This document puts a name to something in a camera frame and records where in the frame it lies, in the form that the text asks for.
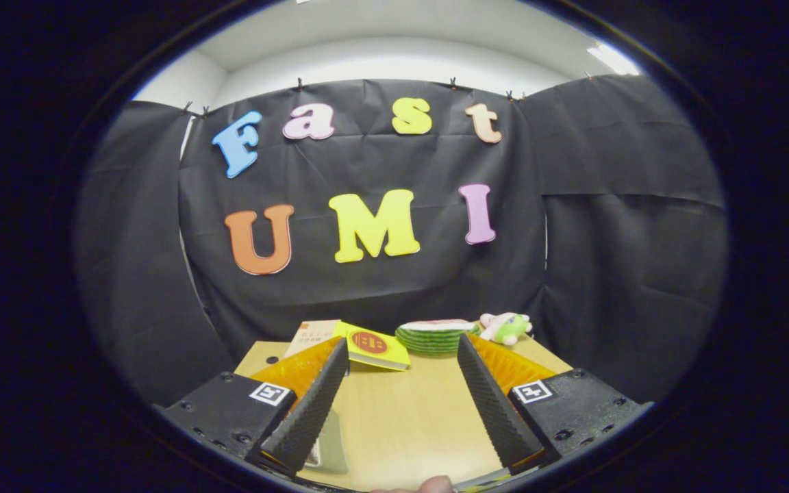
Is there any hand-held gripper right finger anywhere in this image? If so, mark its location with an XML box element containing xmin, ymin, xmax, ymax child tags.
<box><xmin>456</xmin><ymin>333</ymin><xmax>655</xmax><ymax>477</ymax></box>

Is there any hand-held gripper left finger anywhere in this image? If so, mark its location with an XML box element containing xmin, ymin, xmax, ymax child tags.
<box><xmin>155</xmin><ymin>336</ymin><xmax>351</xmax><ymax>478</ymax></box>

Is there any white storage box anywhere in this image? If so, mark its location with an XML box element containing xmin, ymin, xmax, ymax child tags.
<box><xmin>299</xmin><ymin>409</ymin><xmax>349</xmax><ymax>475</ymax></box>

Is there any beige book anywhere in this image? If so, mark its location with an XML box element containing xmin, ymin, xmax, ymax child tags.
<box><xmin>285</xmin><ymin>319</ymin><xmax>342</xmax><ymax>358</ymax></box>

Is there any pink and green plush toy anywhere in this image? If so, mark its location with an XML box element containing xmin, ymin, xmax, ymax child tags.
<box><xmin>480</xmin><ymin>312</ymin><xmax>534</xmax><ymax>346</ymax></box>

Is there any yellow book with red label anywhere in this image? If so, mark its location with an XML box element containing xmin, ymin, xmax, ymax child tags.
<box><xmin>333</xmin><ymin>320</ymin><xmax>411</xmax><ymax>372</ymax></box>

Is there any watermelon slice plush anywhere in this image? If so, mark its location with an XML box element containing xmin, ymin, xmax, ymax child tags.
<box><xmin>395</xmin><ymin>319</ymin><xmax>481</xmax><ymax>355</ymax></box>

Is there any ceiling light panel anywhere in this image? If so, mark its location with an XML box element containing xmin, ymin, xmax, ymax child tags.
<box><xmin>586</xmin><ymin>42</ymin><xmax>642</xmax><ymax>76</ymax></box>

